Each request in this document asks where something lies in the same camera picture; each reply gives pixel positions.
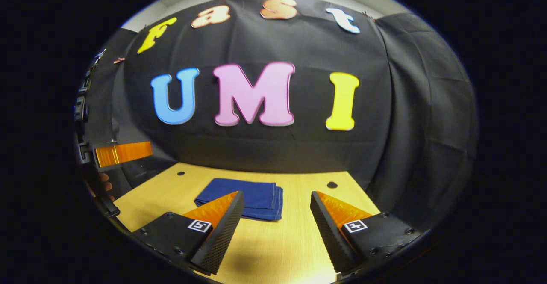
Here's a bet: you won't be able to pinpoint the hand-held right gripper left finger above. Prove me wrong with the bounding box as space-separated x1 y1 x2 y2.
132 191 245 276

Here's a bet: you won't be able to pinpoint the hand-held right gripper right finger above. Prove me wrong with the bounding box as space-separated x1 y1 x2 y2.
310 191 428 276

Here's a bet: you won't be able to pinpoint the blue jeans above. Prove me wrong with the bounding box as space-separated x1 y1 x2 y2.
194 178 284 222

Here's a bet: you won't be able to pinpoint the black backdrop cloth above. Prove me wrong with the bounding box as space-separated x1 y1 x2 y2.
79 0 479 233

